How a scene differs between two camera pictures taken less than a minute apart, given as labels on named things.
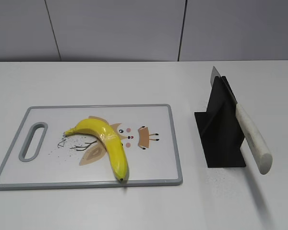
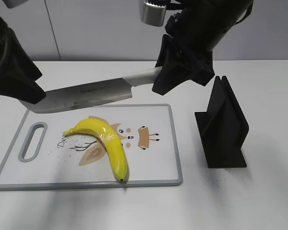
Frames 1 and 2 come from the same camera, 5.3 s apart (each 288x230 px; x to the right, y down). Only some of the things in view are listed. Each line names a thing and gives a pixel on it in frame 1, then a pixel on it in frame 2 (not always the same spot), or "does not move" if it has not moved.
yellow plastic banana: [114, 146] does not move
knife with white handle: [252, 138] to [103, 91]
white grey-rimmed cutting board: [41, 156] does not move
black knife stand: [221, 135] does not move
